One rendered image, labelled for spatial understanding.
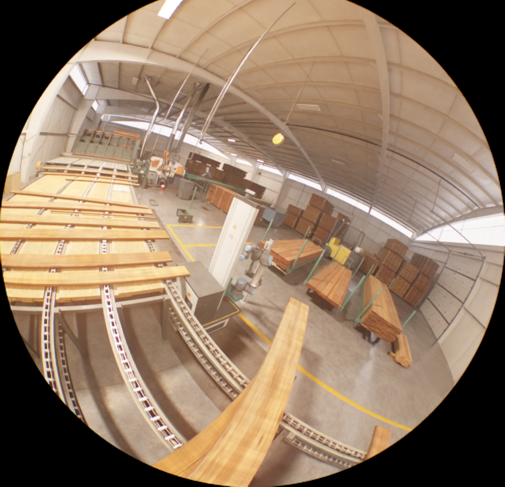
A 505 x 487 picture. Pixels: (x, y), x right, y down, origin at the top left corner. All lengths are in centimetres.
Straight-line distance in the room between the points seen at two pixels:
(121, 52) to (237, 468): 1026
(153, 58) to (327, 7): 696
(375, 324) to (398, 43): 666
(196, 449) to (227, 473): 21
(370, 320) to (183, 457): 362
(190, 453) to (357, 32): 669
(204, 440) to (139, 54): 1001
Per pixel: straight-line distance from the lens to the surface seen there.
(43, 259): 202
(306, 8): 555
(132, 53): 936
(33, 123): 966
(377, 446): 186
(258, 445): 113
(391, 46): 573
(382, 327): 394
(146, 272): 169
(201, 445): 110
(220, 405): 203
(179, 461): 111
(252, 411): 113
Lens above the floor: 196
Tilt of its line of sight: 17 degrees down
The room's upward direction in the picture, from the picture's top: 23 degrees clockwise
